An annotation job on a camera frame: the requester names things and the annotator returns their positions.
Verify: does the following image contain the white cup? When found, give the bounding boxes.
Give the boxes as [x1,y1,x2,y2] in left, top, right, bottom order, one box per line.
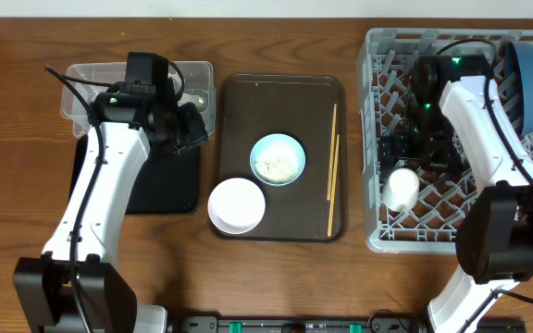
[381,168,419,213]

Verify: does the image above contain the light blue rice bowl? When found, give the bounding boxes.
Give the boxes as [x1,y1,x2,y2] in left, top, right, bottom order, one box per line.
[249,133,306,187]

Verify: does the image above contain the wooden chopstick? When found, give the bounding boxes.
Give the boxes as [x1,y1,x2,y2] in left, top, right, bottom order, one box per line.
[327,134,340,237]
[327,104,337,201]

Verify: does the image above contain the dark blue bowl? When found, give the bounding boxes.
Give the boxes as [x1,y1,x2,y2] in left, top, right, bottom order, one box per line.
[504,42,533,138]

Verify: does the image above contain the white napkin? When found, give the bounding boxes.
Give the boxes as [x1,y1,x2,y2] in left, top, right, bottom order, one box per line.
[179,93,208,112]

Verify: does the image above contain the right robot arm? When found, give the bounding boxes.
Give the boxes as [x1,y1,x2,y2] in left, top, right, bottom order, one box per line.
[378,55,533,332]

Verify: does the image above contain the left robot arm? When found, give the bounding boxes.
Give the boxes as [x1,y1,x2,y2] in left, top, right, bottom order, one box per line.
[13,52,208,332]

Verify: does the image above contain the grey dishwasher rack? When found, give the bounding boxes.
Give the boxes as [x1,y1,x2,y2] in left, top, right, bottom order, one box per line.
[356,28,533,254]

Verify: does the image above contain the clear plastic waste bin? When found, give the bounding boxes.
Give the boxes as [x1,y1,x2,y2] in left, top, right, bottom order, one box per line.
[60,60,217,139]

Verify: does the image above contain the black plastic tray bin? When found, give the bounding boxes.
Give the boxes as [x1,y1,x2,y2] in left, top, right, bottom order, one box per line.
[64,129,200,227]

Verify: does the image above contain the brown serving tray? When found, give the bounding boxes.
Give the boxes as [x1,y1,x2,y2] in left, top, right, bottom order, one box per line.
[215,74,348,242]

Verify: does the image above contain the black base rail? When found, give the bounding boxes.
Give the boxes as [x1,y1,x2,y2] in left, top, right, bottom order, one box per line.
[168,314,527,333]

